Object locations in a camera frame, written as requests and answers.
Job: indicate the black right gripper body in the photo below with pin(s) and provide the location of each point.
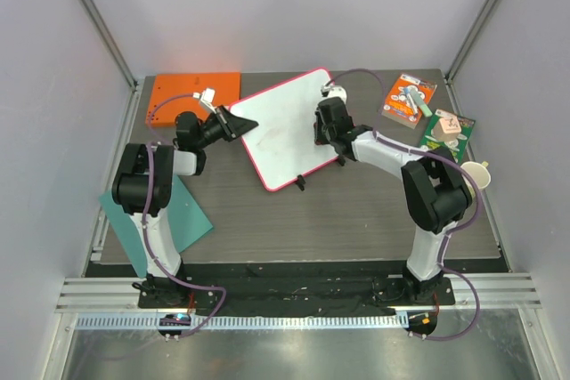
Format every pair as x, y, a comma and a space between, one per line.
321, 128

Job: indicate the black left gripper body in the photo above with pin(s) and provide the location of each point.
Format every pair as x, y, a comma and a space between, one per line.
214, 131

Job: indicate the pink framed whiteboard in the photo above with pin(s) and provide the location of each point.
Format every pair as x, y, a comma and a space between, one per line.
282, 148

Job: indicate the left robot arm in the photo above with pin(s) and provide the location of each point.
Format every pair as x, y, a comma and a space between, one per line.
143, 186

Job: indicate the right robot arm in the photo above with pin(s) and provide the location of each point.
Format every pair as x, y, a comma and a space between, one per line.
435, 191

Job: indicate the whiteboard marker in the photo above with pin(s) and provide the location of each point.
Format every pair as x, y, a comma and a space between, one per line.
412, 103

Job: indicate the orange flat box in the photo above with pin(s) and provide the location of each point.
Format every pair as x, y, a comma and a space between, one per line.
166, 86

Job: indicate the orange book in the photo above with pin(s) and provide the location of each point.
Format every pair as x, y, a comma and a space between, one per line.
407, 101

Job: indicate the teal paper sheet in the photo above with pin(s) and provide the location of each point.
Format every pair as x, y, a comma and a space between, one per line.
187, 222

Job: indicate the wooden cube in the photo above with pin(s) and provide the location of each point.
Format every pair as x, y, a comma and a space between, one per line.
447, 129

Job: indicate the green book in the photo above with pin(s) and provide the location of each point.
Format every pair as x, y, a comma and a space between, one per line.
458, 146

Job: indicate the yellow green paper cup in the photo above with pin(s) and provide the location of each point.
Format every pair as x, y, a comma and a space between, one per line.
479, 174

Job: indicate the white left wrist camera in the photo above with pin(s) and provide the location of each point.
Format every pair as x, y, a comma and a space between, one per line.
205, 99

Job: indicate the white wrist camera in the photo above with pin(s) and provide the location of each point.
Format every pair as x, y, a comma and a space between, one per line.
334, 91
205, 99

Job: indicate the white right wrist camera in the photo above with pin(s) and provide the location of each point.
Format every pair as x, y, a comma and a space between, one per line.
334, 91

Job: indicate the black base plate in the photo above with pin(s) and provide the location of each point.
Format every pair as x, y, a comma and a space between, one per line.
295, 289

